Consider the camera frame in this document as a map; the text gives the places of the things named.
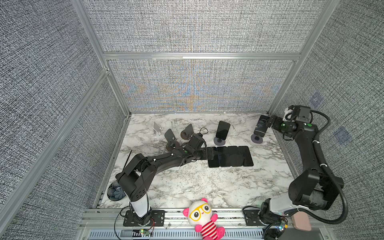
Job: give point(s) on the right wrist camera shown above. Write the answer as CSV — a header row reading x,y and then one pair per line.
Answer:
x,y
287,114

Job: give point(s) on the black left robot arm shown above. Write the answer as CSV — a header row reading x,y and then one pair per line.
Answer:
x,y
136,177

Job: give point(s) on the pink white plush toy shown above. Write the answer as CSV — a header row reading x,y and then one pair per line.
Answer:
x,y
201,216

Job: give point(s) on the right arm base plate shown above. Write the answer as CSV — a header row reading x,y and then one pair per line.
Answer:
x,y
252,218

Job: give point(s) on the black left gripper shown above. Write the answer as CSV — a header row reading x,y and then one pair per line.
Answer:
x,y
204,149

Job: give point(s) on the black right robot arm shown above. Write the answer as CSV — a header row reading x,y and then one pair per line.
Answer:
x,y
316,188

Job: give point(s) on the round dark stand centre-right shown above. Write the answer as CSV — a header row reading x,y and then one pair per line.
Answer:
x,y
219,142

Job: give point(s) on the pink phone on rail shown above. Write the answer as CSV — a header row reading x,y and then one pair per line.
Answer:
x,y
301,222

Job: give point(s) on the round purple stand far right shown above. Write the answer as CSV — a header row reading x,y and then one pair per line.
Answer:
x,y
256,139

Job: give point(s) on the black phone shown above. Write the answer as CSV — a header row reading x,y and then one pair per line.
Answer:
x,y
223,130
245,154
212,157
224,156
234,156
261,127

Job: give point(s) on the round dark stand centre-left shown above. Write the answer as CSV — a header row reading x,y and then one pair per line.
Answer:
x,y
188,132

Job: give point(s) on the dark round fan disc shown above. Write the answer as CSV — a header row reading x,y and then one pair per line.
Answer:
x,y
115,192

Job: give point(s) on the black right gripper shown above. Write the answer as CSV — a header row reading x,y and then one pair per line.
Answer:
x,y
276,125

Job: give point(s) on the aluminium front rail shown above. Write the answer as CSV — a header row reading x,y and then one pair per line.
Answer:
x,y
107,224

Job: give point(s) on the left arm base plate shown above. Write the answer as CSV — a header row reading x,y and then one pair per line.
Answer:
x,y
155,218

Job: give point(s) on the white folding stand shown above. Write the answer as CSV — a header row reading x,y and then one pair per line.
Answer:
x,y
158,131

